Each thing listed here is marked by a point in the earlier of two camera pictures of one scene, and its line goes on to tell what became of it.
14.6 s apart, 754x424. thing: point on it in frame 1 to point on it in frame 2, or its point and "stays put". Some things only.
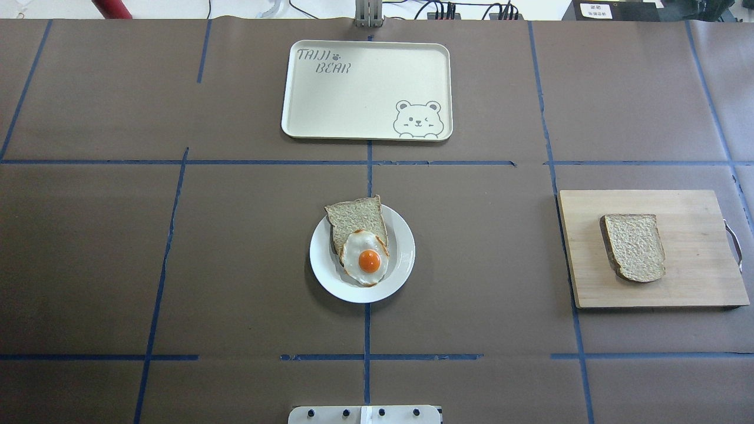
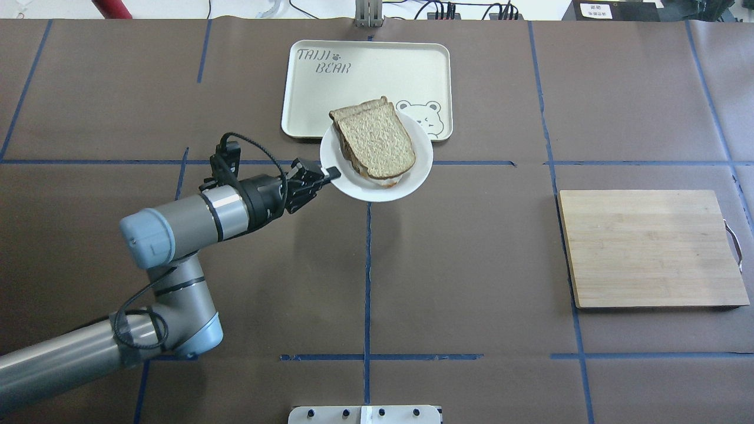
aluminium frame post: (369, 13) stays put
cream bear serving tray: (379, 90) stays put
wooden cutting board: (699, 270) stays put
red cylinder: (112, 9) stays put
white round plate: (363, 251) to (353, 185)
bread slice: (347, 217) to (372, 138)
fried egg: (365, 257) to (387, 182)
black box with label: (614, 10) stays put
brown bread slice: (634, 245) to (374, 138)
